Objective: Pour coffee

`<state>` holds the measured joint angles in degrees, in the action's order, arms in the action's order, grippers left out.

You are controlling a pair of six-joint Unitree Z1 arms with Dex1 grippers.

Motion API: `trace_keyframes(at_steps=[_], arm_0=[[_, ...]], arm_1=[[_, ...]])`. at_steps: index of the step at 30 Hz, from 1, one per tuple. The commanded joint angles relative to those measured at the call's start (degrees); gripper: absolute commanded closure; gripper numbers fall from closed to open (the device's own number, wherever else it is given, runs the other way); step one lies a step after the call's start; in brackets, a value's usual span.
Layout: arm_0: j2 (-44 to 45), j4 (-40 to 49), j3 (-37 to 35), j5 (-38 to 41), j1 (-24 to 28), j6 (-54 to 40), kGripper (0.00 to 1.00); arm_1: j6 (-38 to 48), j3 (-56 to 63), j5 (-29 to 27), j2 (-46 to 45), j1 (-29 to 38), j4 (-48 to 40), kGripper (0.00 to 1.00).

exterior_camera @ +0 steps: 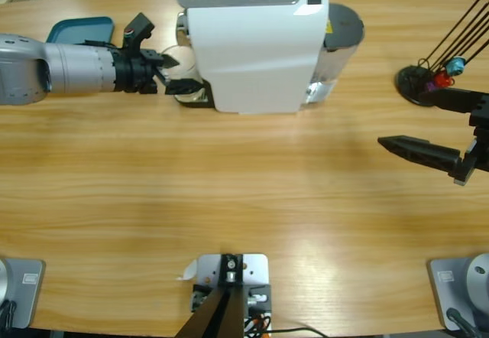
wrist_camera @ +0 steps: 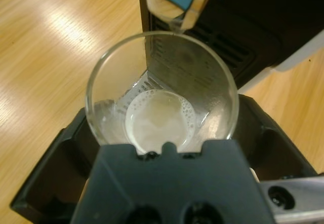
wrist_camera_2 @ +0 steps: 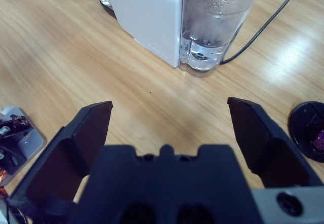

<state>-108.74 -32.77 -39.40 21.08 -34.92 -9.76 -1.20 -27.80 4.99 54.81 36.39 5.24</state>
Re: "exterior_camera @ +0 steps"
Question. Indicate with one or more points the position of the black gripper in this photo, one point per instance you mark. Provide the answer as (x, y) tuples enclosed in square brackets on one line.
[(481, 135), (133, 71)]

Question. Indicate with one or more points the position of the clear drinking glass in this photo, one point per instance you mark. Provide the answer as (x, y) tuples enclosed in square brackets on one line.
[(187, 60)]

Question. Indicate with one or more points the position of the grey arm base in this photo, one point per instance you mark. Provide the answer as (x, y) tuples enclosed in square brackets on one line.
[(443, 292), (26, 296)]

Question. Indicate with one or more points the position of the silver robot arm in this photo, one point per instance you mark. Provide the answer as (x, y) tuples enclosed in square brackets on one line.
[(57, 68)]

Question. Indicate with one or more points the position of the purple coffee capsule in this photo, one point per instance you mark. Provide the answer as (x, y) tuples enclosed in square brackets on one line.
[(431, 85)]

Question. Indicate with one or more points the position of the red coffee capsule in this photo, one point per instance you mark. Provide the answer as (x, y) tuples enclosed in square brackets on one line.
[(444, 79)]

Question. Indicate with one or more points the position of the blue coffee capsule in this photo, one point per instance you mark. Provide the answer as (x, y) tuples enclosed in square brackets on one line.
[(456, 65)]

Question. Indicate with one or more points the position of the white capsule coffee machine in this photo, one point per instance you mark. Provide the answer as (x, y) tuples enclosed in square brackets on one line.
[(252, 55)]

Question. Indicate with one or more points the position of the chrome and black drip tray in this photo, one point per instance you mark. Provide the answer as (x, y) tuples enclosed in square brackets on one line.
[(206, 99)]

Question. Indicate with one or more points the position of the black capsule holder with rods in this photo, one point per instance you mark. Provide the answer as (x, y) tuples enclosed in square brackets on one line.
[(410, 80)]

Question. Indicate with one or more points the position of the teal plastic serving tray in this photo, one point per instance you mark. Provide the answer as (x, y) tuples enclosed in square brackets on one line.
[(84, 28)]

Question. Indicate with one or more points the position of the clear water tank dark lid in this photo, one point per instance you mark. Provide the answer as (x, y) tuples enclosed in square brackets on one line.
[(344, 24)]

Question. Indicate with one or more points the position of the white paper tag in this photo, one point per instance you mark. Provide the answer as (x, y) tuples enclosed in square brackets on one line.
[(189, 271)]

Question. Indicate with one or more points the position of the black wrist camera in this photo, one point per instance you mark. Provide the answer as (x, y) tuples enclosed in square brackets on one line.
[(136, 32)]

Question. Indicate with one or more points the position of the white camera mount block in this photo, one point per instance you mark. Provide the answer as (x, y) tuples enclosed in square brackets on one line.
[(254, 273)]

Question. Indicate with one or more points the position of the dark camera mount post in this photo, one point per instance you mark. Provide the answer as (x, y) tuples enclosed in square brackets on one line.
[(221, 315)]

